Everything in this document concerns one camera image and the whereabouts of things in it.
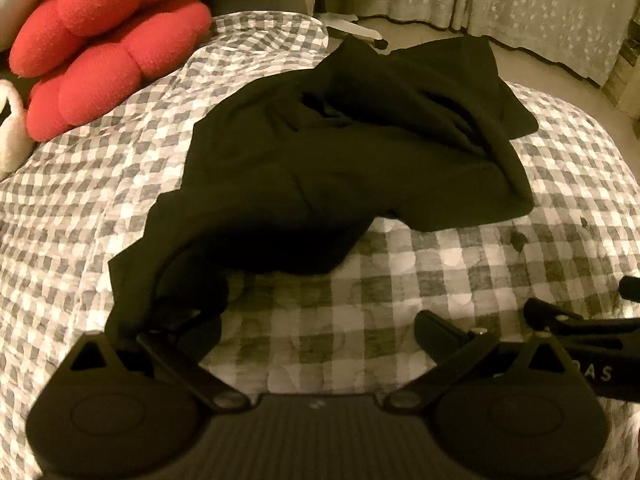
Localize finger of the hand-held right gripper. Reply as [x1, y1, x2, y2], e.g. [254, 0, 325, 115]
[619, 276, 640, 306]
[525, 297, 640, 348]

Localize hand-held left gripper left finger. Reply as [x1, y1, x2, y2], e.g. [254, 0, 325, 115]
[65, 309, 248, 411]

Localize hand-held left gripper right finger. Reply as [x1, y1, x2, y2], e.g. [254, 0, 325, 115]
[385, 310, 571, 411]

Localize black garment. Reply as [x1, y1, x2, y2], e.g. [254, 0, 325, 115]
[107, 35, 538, 351]

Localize grey checkered blanket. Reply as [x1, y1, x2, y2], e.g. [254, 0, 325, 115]
[0, 10, 640, 480]

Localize white fluffy earmuffs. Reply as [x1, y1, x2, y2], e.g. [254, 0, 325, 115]
[0, 80, 33, 176]

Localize star-patterned curtain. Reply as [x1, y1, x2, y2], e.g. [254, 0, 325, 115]
[350, 0, 640, 86]

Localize white office chair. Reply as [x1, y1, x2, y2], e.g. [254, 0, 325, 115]
[315, 0, 391, 51]

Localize red puffy cushion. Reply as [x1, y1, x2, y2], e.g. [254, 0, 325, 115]
[10, 0, 213, 143]

